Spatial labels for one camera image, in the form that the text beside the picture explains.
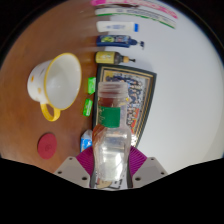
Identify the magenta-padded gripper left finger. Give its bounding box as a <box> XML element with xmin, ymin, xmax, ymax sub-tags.
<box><xmin>53</xmin><ymin>146</ymin><xmax>96</xmax><ymax>189</ymax></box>

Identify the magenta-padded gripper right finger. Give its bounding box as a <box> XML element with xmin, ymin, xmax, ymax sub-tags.
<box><xmin>128</xmin><ymin>145</ymin><xmax>169</xmax><ymax>189</ymax></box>

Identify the clear bottle with green label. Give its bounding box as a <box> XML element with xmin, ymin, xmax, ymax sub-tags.
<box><xmin>92</xmin><ymin>80</ymin><xmax>133</xmax><ymax>184</ymax></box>

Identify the flat round red coaster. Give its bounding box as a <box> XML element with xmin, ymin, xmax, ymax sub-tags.
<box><xmin>37</xmin><ymin>132</ymin><xmax>58</xmax><ymax>160</ymax></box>

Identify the small green box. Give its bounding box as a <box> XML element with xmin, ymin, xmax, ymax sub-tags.
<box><xmin>82</xmin><ymin>98</ymin><xmax>94</xmax><ymax>118</ymax></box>
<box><xmin>87</xmin><ymin>76</ymin><xmax>97</xmax><ymax>95</ymax></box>

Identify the framed group photo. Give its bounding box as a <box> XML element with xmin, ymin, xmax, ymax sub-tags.
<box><xmin>94</xmin><ymin>64</ymin><xmax>158</xmax><ymax>149</ymax></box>

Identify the dark blue pump bottle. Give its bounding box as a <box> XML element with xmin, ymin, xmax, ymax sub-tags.
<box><xmin>96</xmin><ymin>34</ymin><xmax>145</xmax><ymax>49</ymax></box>

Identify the white bottle with blue cap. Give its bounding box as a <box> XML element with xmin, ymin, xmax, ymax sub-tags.
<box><xmin>96</xmin><ymin>20</ymin><xmax>140</xmax><ymax>34</ymax></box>

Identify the long pink box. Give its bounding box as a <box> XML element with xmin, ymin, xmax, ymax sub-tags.
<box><xmin>90</xmin><ymin>0</ymin><xmax>179</xmax><ymax>20</ymax></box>

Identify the white mug with yellow handle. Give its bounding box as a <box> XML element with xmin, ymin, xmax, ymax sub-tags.
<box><xmin>26</xmin><ymin>52</ymin><xmax>83</xmax><ymax>122</ymax></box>

